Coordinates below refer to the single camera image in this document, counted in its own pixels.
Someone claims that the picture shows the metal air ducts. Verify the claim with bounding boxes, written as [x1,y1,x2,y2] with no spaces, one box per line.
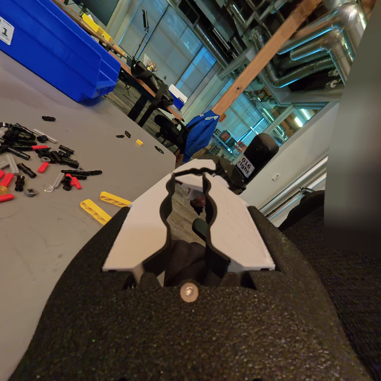
[190,0,368,90]

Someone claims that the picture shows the white blue box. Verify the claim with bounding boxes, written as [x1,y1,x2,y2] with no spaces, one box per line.
[167,84,189,110]

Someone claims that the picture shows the black office chair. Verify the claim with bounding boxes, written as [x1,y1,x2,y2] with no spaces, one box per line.
[154,114,191,155]

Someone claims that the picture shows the wooden ceiling beam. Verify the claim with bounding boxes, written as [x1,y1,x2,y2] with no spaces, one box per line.
[212,0,323,122]

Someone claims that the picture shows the blue storage bin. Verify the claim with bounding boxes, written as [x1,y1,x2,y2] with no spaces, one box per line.
[0,0,121,107]

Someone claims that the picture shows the wooden office desk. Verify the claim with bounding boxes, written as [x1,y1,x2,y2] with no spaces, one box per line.
[60,0,183,128]

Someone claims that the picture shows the yellow beam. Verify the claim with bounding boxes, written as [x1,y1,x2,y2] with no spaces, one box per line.
[80,199,112,225]
[99,191,133,208]

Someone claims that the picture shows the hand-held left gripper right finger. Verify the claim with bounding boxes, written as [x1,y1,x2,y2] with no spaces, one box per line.
[202,173,276,274]

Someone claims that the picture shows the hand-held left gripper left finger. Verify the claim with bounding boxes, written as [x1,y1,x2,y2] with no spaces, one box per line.
[102,173,177,284]

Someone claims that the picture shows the black bag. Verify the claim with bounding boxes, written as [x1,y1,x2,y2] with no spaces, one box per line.
[130,60,174,105]

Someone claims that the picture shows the yellow plastic part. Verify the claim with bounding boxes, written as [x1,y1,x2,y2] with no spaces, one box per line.
[81,13,114,42]

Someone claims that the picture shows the metal handrail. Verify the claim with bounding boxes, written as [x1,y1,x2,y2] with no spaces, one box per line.
[258,155,328,215]

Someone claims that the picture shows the pile of black red pins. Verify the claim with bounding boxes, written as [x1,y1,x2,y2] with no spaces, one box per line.
[0,120,103,204]

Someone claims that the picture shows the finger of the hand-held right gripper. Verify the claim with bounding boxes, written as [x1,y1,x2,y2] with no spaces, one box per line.
[173,158,220,179]
[178,174,206,191]

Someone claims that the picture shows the person's right hand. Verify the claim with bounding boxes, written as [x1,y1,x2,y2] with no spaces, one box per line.
[189,193,206,216]

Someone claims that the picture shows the blue jacket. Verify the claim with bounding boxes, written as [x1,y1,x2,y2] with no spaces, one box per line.
[182,110,221,163]

